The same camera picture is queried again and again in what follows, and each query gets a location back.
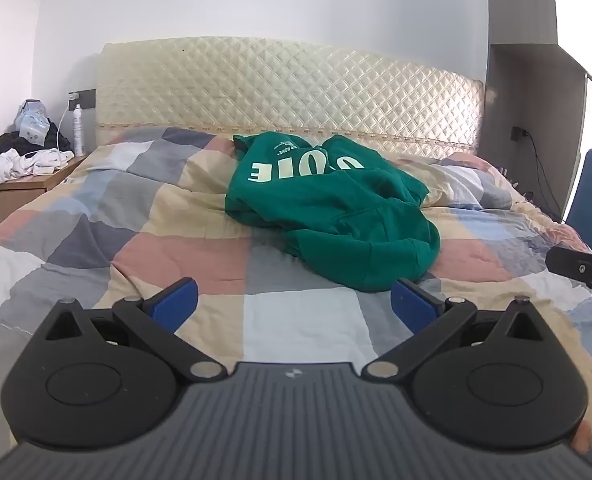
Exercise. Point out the white spray bottle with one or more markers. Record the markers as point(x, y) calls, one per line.
point(79, 132)

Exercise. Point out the black plug charger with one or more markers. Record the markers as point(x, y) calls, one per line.
point(518, 134)

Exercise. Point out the wooden nightstand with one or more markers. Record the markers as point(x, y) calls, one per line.
point(15, 200)

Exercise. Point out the quilted cream headboard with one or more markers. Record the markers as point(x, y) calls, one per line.
point(276, 90)

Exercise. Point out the black wall socket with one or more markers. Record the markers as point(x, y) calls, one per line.
point(84, 99)

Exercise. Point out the patchwork quilt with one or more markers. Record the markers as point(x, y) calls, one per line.
point(150, 260)

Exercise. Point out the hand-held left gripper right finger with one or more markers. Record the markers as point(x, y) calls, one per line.
point(412, 305)

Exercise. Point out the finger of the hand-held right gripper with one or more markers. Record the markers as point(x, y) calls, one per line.
point(571, 265)

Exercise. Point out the person's left hand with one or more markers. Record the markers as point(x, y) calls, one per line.
point(582, 439)

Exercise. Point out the black clothes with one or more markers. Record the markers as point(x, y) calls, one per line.
point(10, 141)

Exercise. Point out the white clothes pile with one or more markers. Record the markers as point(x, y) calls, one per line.
point(5, 165)

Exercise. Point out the clear plastic bag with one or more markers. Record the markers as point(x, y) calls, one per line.
point(30, 122)

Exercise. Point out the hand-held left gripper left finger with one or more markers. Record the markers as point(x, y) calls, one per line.
point(175, 302)

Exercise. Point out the pale pillow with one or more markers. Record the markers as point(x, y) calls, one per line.
point(468, 180)

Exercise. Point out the green hoodie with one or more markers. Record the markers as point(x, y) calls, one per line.
point(336, 210)

